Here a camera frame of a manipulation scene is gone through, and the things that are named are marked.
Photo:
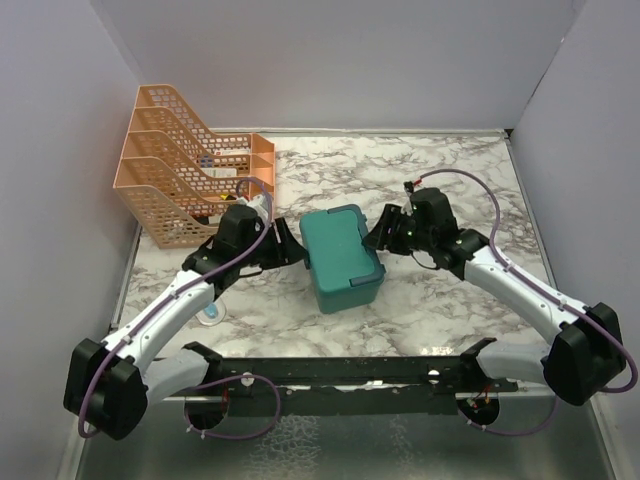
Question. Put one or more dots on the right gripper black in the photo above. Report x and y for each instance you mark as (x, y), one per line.
(383, 234)

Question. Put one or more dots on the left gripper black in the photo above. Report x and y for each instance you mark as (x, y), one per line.
(290, 250)

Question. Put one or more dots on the green medicine box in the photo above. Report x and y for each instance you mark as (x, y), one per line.
(344, 273)

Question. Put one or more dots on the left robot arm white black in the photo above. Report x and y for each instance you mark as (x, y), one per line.
(111, 382)

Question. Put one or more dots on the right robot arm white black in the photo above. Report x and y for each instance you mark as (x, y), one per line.
(580, 355)

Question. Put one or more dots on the mask packet under tray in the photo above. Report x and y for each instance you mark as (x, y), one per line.
(213, 314)

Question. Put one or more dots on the orange plastic file organizer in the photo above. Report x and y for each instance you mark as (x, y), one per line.
(178, 177)

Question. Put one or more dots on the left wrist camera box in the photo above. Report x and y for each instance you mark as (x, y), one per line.
(259, 203)

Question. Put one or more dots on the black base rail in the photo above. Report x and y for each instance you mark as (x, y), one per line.
(339, 386)

